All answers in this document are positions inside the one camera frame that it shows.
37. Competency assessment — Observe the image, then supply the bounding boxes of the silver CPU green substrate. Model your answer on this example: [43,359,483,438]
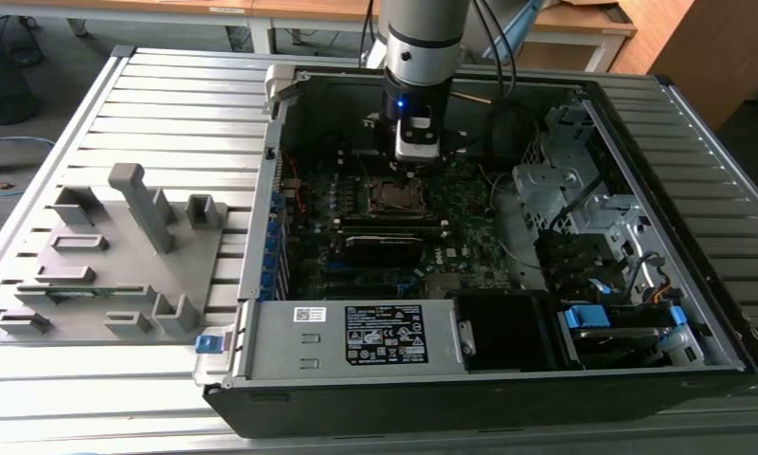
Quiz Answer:
[381,184,419,210]

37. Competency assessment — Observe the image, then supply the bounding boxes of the silver CPU socket cover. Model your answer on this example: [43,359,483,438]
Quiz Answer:
[370,180,430,216]

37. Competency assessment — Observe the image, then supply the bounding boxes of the silver drive cage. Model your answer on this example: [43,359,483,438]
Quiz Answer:
[508,92,662,266]

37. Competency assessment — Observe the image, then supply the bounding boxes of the wooden desk white legs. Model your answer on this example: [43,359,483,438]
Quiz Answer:
[0,0,257,38]
[251,0,638,73]

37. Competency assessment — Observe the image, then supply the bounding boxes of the green motherboard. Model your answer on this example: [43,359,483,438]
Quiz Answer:
[281,151,531,302]

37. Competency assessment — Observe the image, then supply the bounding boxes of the black graphics card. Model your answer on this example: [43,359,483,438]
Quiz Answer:
[343,234,426,266]

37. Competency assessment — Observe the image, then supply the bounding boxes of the brown chipset heatsink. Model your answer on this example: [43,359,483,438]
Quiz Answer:
[426,273,462,298]

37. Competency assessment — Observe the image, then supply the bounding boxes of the wooden cabinet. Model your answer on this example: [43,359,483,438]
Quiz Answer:
[608,0,758,138]

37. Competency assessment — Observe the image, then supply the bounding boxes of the hard disk in blue carrier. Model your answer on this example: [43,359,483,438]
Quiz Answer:
[558,302,696,370]

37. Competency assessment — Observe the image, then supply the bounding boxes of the grey power supply unit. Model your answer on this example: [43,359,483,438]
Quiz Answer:
[245,298,466,380]

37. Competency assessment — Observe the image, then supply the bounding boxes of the grey plastic parts rack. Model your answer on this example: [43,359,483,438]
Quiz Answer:
[0,162,231,346]

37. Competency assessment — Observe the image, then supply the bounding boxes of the black mesh basket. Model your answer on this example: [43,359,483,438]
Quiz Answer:
[0,13,46,67]

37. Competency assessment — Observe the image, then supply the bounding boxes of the black trash bin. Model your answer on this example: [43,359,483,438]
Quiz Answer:
[0,64,42,127]

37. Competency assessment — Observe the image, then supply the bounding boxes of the black open PC case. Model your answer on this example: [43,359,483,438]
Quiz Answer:
[191,64,758,440]

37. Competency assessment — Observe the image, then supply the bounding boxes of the green RAM stick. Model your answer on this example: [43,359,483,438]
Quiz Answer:
[43,286,122,300]

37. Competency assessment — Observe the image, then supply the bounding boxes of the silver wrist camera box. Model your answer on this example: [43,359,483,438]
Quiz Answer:
[393,115,444,163]

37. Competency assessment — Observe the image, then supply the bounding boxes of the grey plastic case bracket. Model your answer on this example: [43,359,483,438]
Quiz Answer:
[261,64,299,118]

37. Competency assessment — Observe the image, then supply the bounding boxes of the CPU socket metal frame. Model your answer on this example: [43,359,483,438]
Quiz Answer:
[363,177,435,221]

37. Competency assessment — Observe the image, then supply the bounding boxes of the black cable bundle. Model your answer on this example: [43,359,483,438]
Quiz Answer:
[532,230,630,298]

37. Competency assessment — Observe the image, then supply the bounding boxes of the coloured wire bundle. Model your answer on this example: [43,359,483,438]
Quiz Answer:
[644,280,678,304]

